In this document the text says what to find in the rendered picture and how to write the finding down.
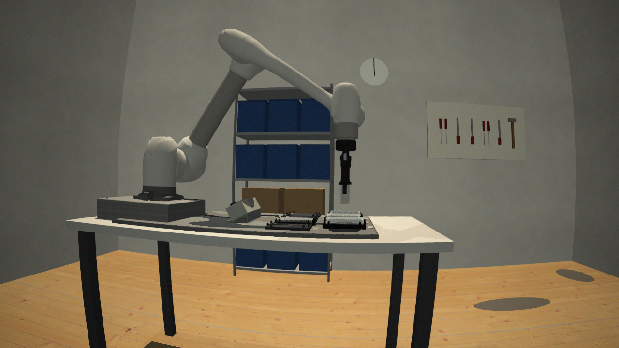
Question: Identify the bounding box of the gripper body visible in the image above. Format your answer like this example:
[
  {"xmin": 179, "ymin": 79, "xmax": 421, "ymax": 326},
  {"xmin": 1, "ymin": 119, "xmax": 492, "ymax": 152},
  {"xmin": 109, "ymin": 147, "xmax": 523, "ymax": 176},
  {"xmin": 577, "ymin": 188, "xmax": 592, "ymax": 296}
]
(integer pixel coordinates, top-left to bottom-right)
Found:
[{"xmin": 336, "ymin": 139, "xmax": 356, "ymax": 154}]

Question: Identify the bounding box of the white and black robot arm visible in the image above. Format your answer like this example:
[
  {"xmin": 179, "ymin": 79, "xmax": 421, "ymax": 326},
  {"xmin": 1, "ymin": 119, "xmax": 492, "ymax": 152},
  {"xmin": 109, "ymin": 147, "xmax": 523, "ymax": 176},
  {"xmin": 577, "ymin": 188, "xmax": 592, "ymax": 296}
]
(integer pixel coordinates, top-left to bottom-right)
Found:
[{"xmin": 133, "ymin": 29, "xmax": 365, "ymax": 201}]

